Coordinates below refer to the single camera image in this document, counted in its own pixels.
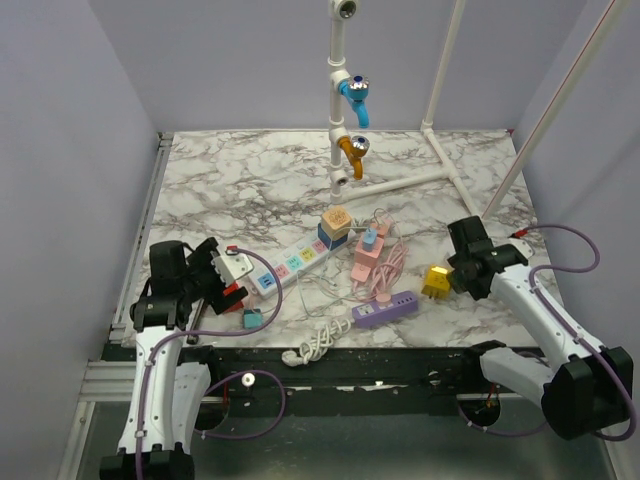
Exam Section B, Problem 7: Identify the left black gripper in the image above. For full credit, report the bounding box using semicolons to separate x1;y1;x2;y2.
182;238;248;312

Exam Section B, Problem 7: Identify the blue faucet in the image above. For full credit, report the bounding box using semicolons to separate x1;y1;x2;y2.
338;75;370;129

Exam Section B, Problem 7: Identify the teal charger plug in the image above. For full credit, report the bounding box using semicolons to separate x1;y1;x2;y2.
242;308;264;330

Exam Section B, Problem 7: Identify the yellow cube socket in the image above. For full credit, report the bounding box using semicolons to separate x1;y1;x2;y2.
421;265;452;299

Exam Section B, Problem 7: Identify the orange faucet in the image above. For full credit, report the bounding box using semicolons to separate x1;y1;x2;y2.
337;135;370;180

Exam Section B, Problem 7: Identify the pink coiled cable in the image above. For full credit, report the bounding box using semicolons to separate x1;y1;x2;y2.
352;242;409;303

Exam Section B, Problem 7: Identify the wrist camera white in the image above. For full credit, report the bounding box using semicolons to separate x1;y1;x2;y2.
508;232;534;265
212;248;254;287

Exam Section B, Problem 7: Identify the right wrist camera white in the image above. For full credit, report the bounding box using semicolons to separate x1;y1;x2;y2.
508;232;534;265

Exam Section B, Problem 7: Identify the black hex key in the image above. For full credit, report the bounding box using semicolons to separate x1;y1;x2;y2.
186;299;207;346

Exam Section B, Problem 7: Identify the light blue small plug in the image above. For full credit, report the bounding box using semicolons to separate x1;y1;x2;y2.
362;227;378;252

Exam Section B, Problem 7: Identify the purple power strip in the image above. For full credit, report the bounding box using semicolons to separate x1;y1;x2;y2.
352;291;419;328

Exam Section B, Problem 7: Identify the white coiled cable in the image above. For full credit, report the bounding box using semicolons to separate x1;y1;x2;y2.
282;316;353;366

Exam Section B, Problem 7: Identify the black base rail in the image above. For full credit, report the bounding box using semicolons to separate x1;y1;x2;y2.
178;346;517;424

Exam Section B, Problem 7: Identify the orange small plug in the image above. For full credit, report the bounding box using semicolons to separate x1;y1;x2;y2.
376;224;392;239

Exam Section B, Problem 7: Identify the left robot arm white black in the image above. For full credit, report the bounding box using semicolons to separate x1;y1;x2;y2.
99;237;253;479

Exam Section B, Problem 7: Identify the white power strip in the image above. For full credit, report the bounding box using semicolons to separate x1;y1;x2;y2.
248;228;355;299

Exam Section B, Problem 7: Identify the beige cube plug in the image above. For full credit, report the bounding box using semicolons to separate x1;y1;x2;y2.
321;205;352;240

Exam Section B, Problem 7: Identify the white pvc pipe frame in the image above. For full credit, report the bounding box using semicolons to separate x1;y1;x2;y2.
327;1;629;219

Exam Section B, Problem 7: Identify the blue cube plug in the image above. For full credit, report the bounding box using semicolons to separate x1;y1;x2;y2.
317;223;349;251

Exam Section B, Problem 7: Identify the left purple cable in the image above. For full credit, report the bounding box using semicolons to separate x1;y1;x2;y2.
134;246;288;480

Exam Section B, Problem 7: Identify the red cube plug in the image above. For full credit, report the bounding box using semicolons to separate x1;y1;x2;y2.
223;283;248;313

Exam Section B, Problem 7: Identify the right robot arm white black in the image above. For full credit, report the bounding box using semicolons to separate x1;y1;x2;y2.
447;216;638;442

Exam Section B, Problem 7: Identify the pink power strip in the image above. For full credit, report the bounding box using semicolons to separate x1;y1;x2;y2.
350;219;392;283

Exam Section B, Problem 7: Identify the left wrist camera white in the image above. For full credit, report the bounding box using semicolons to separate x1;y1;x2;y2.
212;248;254;287

